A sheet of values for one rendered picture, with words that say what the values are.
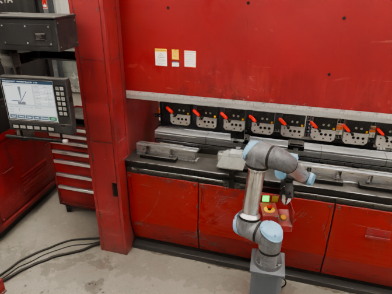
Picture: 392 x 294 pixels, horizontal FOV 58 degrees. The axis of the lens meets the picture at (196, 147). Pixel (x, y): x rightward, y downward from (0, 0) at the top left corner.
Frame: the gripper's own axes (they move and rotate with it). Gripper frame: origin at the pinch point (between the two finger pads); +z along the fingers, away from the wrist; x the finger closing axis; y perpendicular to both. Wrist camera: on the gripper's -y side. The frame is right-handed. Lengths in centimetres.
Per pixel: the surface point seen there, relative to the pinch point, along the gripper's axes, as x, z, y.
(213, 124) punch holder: 48, -33, 46
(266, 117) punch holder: 12, -43, 39
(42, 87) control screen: 152, -70, 17
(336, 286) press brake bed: -49, 81, 4
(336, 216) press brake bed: -39.1, 17.8, 11.0
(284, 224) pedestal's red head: -0.1, 13.0, -4.9
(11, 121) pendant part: 179, -46, 18
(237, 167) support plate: 30.7, -14.7, 19.1
